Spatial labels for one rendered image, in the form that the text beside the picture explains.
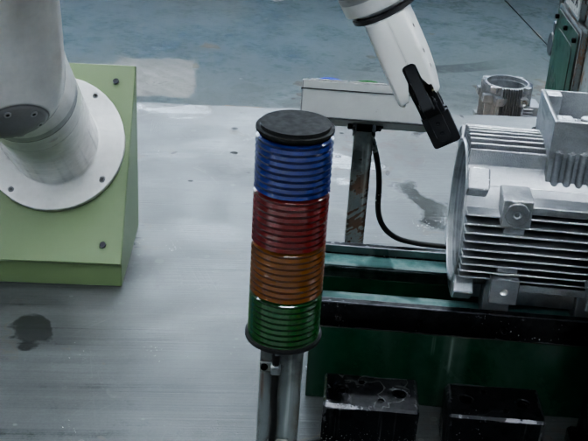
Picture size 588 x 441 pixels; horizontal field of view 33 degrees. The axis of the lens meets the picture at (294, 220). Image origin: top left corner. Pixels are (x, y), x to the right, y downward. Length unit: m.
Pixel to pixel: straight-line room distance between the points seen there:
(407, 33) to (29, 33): 0.38
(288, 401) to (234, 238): 0.64
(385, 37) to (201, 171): 0.71
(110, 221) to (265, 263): 0.60
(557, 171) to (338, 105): 0.35
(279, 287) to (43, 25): 0.34
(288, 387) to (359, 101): 0.53
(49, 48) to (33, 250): 0.45
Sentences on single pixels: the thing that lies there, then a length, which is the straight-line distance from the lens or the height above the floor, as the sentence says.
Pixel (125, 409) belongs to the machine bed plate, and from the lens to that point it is 1.13.
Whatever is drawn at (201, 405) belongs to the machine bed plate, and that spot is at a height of 0.80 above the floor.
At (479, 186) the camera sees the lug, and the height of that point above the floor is 1.08.
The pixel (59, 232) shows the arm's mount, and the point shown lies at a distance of 1.36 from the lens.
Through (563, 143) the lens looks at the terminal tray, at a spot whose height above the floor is 1.12.
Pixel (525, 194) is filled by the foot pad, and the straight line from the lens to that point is 1.03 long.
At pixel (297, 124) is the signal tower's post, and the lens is 0.75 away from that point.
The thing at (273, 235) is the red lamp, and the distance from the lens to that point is 0.76.
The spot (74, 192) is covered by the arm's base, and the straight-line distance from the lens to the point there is 1.36.
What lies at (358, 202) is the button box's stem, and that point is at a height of 0.91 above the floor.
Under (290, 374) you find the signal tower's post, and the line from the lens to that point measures 0.85.
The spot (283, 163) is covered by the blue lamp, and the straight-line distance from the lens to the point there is 0.73.
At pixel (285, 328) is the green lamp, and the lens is 0.80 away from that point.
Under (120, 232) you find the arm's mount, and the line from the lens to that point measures 1.34.
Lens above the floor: 1.48
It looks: 26 degrees down
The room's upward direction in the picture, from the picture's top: 4 degrees clockwise
